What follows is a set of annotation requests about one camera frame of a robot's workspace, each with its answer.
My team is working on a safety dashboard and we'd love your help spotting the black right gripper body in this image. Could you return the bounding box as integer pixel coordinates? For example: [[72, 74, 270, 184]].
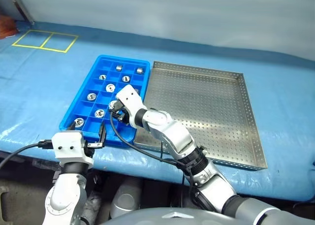
[[109, 100, 131, 125]]

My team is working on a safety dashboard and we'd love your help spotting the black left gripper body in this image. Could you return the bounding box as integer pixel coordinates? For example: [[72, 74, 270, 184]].
[[83, 140, 104, 160]]

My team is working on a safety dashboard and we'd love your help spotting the blue compartment tray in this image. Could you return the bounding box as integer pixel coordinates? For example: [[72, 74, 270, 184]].
[[60, 54, 151, 149]]

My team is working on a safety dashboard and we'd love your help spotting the grey rounded robot leg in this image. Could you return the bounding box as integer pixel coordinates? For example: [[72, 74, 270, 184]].
[[109, 178, 142, 220]]

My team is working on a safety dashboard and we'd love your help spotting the perforated metal tray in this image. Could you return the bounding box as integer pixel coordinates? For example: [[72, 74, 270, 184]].
[[134, 61, 268, 171]]

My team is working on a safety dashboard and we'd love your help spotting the grey robot torso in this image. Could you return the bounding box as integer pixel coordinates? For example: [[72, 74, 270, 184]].
[[98, 206, 247, 225]]

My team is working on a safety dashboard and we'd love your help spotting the red-brown block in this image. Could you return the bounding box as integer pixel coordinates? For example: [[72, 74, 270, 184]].
[[0, 14, 17, 40]]

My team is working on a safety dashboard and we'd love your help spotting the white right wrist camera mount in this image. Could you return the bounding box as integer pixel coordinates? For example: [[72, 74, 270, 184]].
[[115, 84, 148, 129]]

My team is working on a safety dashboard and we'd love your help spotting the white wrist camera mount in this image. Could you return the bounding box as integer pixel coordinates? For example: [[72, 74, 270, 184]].
[[115, 84, 148, 129], [51, 130, 95, 165]]

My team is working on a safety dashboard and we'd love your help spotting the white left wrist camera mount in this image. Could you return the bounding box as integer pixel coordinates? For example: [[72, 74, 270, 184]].
[[51, 130, 95, 165]]

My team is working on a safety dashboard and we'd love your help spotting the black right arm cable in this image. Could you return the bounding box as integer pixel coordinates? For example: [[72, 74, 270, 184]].
[[110, 110, 197, 194]]

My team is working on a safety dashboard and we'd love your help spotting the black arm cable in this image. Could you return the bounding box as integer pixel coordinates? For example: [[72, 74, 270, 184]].
[[0, 139, 54, 170], [110, 110, 197, 194]]

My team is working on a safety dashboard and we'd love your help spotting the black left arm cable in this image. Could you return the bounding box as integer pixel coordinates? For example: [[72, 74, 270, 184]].
[[0, 139, 54, 170]]

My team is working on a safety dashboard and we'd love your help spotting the grey metal frame bracket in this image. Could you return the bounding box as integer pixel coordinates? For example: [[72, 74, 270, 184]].
[[9, 0, 35, 26]]

